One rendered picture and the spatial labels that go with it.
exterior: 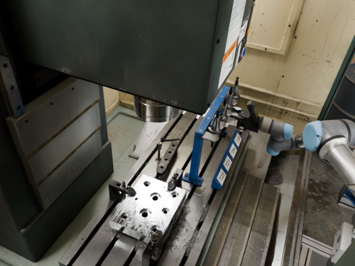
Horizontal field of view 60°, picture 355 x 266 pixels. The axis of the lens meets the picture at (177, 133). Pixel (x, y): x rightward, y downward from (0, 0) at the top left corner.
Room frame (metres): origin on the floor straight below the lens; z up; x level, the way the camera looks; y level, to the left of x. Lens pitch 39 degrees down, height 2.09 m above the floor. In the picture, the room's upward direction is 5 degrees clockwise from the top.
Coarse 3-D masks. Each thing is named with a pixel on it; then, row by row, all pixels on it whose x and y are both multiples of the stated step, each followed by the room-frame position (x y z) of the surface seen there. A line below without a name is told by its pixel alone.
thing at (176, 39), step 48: (48, 0) 0.87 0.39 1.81; (96, 0) 0.81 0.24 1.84; (144, 0) 0.76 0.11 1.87; (192, 0) 0.72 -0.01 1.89; (48, 48) 0.88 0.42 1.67; (96, 48) 0.82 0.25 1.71; (144, 48) 0.76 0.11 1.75; (192, 48) 0.72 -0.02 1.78; (240, 48) 1.04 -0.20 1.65; (144, 96) 0.77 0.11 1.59; (192, 96) 0.71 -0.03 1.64
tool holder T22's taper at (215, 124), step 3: (216, 117) 1.11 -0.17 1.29; (219, 117) 1.12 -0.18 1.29; (213, 120) 1.12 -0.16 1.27; (216, 120) 1.11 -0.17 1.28; (219, 120) 1.11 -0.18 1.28; (213, 123) 1.11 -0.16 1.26; (216, 123) 1.11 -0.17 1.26; (219, 123) 1.11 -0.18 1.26; (213, 126) 1.11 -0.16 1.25; (216, 126) 1.10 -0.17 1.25; (219, 126) 1.11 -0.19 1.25; (213, 129) 1.10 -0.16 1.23; (216, 129) 1.10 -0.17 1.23; (219, 129) 1.11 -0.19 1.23
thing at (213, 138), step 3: (204, 132) 1.09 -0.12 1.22; (207, 132) 1.10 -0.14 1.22; (204, 135) 1.07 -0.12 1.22; (207, 135) 1.08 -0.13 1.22; (210, 135) 1.08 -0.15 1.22; (213, 135) 1.08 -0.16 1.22; (216, 135) 1.08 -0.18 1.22; (204, 138) 1.05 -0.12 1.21; (207, 138) 1.05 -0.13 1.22; (210, 138) 1.06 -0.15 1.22; (213, 138) 1.06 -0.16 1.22; (216, 138) 1.06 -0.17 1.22; (213, 141) 1.04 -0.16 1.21
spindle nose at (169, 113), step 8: (136, 96) 0.84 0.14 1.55; (136, 104) 0.84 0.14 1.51; (144, 104) 0.82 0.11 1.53; (152, 104) 0.81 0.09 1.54; (160, 104) 0.81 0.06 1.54; (136, 112) 0.84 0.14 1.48; (144, 112) 0.82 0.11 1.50; (152, 112) 0.81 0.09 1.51; (160, 112) 0.81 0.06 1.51; (168, 112) 0.82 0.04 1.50; (176, 112) 0.85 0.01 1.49; (152, 120) 0.81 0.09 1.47; (160, 120) 0.81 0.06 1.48; (168, 120) 0.82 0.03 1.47
